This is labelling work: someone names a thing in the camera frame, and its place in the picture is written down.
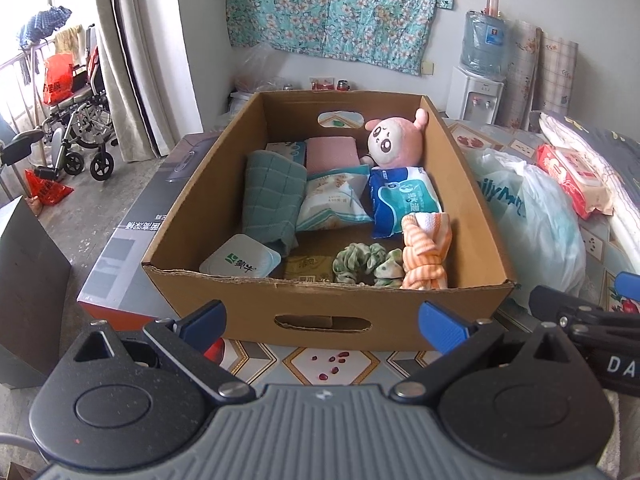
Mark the wheelchair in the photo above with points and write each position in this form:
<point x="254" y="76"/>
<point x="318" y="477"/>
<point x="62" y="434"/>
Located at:
<point x="80" y="115"/>

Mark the beige wall socket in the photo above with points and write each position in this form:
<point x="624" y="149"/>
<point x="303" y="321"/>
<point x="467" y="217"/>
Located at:
<point x="426" y="68"/>

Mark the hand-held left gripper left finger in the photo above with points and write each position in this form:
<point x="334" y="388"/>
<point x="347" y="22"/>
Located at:
<point x="205" y="321"/>

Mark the light blue tissue pack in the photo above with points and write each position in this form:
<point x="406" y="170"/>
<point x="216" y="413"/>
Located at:
<point x="287" y="149"/>

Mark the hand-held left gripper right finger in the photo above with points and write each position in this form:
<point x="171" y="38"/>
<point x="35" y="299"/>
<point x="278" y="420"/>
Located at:
<point x="442" y="327"/>

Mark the clear plastic bag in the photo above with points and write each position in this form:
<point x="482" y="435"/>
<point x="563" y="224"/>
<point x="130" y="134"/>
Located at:
<point x="260" y="67"/>

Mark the red can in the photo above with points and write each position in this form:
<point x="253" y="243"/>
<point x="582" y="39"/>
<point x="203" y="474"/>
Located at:
<point x="343" y="85"/>

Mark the green floral scrunchie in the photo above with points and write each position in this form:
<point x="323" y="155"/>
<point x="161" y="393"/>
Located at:
<point x="390" y="267"/>
<point x="345" y="260"/>

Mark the grey patterned quilt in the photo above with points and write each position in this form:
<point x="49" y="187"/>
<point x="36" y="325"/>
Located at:
<point x="615" y="150"/>

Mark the red wet wipes pack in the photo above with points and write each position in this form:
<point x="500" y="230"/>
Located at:
<point x="570" y="175"/>

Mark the gold tissue packet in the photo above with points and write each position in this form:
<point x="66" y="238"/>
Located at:
<point x="305" y="265"/>

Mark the plaid rolled mat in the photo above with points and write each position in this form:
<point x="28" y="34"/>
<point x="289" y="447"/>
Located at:
<point x="557" y="80"/>

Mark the pink bottle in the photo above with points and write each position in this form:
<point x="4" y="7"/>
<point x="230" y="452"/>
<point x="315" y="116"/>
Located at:
<point x="492" y="4"/>

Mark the blue plastic packet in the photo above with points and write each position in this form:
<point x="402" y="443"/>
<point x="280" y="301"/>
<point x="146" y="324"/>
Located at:
<point x="400" y="200"/>

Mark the white snack packet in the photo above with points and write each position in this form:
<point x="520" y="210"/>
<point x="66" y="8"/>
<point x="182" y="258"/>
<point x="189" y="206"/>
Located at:
<point x="327" y="205"/>

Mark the yellow towel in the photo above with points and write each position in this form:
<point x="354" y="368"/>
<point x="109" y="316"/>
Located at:
<point x="70" y="40"/>

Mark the teal quilted towel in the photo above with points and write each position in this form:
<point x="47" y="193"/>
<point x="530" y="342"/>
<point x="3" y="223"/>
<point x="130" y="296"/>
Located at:
<point x="270" y="195"/>

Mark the white yogurt cup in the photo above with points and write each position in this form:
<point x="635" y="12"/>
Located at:
<point x="240" y="260"/>

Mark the teal floral wall cloth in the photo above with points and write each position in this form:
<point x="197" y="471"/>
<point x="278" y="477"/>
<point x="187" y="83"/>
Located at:
<point x="340" y="5"/>

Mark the grey and orange appliance box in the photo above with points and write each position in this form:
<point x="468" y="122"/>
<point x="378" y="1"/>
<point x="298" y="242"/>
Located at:
<point x="130" y="240"/>

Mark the brown cardboard box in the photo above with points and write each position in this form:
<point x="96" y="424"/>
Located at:
<point x="350" y="305"/>

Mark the crumpled red plastic bag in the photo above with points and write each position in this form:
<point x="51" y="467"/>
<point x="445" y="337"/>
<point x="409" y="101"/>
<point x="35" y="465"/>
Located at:
<point x="47" y="190"/>

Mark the white water dispenser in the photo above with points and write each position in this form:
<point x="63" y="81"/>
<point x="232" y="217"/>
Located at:
<point x="472" y="95"/>

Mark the blue dotted cloth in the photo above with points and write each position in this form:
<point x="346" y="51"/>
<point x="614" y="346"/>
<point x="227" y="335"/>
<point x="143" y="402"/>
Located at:
<point x="45" y="25"/>

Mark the white plastic bag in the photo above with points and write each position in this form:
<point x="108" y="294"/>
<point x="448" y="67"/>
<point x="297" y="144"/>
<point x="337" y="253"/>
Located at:
<point x="540" y="220"/>

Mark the grey curtain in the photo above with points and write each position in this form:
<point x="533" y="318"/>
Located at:
<point x="140" y="50"/>

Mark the pink plush toy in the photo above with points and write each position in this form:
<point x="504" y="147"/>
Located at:
<point x="390" y="140"/>

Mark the dark cabinet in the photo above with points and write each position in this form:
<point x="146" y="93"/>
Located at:
<point x="30" y="290"/>

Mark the pink sponge block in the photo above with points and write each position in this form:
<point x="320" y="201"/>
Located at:
<point x="330" y="155"/>

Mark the orange striped cloth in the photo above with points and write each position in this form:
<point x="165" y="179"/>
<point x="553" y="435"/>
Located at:
<point x="425" y="255"/>

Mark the floral rolled mat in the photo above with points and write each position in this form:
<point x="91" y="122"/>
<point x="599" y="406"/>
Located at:
<point x="520" y="75"/>

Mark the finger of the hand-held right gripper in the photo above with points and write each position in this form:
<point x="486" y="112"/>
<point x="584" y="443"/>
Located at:
<point x="550" y="300"/>
<point x="627" y="287"/>

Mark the orange-red shopping bag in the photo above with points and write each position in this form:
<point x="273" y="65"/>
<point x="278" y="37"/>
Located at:
<point x="57" y="80"/>

